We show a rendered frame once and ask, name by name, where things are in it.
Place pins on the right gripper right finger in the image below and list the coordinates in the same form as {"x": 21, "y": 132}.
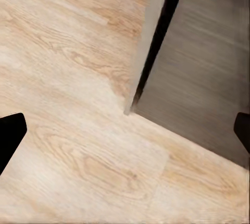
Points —
{"x": 242, "y": 129}

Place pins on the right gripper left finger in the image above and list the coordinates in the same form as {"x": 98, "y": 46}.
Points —
{"x": 12, "y": 130}

